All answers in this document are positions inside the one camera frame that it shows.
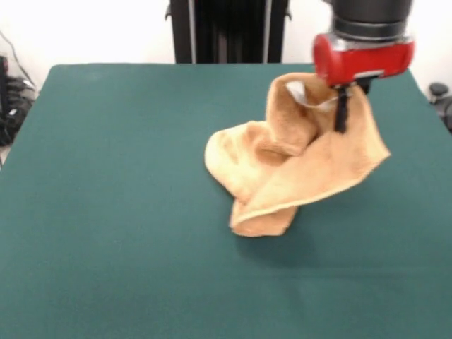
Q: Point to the tan terry towel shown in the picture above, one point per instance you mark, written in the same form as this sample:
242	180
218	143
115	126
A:
318	169

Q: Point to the black computer box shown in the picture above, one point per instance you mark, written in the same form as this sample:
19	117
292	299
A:
3	81

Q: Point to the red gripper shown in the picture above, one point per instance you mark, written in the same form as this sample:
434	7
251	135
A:
360	60

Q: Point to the office chair base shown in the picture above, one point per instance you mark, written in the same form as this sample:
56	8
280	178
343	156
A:
439	90
17	106

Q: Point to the dark green table cloth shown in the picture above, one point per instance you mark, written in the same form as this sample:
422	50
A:
106	212

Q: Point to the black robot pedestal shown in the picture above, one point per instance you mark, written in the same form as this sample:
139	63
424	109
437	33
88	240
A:
229	31

